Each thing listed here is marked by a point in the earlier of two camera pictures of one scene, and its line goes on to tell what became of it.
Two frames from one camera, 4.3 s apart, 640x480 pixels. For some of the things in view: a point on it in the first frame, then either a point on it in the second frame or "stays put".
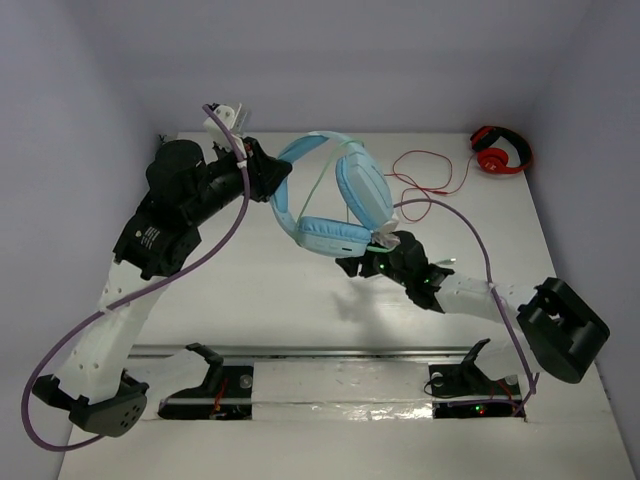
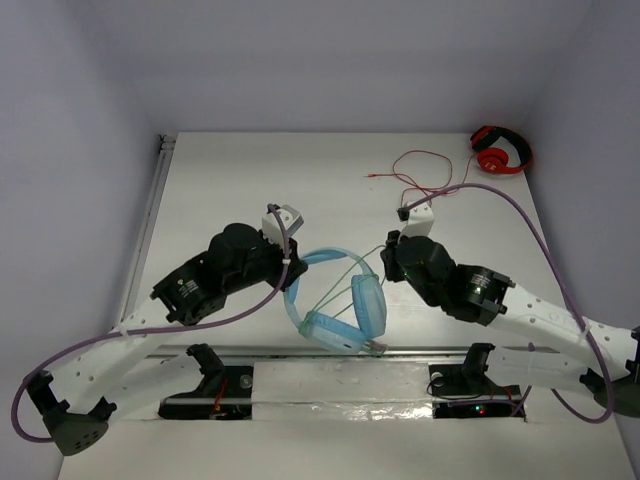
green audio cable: [347, 146] to [373, 347]
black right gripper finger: [369, 265] to [392, 268]
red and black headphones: [494, 159] stays put
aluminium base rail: [333, 383] stays put
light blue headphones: [366, 192] to [370, 303]
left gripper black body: [258, 170] to [288, 270]
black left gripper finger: [268, 169] to [298, 265]
